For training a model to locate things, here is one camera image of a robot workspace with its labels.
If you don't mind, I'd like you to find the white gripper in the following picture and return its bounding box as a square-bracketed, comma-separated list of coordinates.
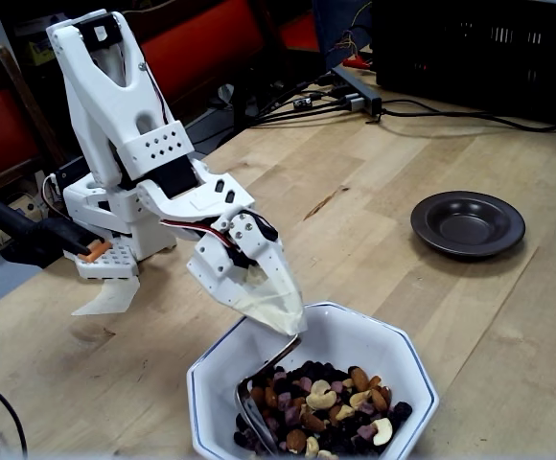
[186, 212, 294, 315]

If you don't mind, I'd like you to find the beige masking tape wrap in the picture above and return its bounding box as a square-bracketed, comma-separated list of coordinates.
[232, 265, 309, 336]

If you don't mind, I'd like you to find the white octagonal bowl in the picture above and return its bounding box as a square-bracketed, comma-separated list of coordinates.
[186, 301, 441, 460]

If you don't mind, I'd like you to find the bent metal spoon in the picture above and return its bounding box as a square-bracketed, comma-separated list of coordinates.
[232, 333, 303, 456]

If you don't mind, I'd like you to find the dark brown plate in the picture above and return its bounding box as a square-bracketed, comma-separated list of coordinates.
[410, 190, 527, 263]

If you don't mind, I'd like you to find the beige tape sheet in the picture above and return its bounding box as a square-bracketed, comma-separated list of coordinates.
[70, 275, 141, 317]

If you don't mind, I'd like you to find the small black usb adapter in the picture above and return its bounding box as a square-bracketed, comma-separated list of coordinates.
[292, 94, 325, 110]

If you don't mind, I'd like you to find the trail mix pile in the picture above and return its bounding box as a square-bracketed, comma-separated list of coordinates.
[232, 358, 414, 460]

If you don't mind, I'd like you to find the black orange bar clamp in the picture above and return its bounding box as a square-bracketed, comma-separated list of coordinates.
[0, 195, 114, 269]

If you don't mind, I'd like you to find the grey usb hub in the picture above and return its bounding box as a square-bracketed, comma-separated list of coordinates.
[331, 64, 384, 119]

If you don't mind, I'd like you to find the blue cloth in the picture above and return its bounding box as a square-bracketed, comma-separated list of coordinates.
[308, 0, 375, 76]

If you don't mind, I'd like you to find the black plastic crate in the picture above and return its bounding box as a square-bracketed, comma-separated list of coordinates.
[371, 0, 556, 124]

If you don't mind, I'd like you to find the white carton blue logo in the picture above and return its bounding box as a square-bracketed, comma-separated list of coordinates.
[13, 11, 68, 37]

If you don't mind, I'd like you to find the thin black usb cable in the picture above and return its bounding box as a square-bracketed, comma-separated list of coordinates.
[253, 103, 370, 127]

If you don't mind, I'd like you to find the thick black cable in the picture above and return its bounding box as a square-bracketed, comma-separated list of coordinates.
[378, 98, 556, 133]

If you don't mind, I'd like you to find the black looped cable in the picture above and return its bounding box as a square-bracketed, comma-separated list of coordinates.
[0, 378, 30, 459]

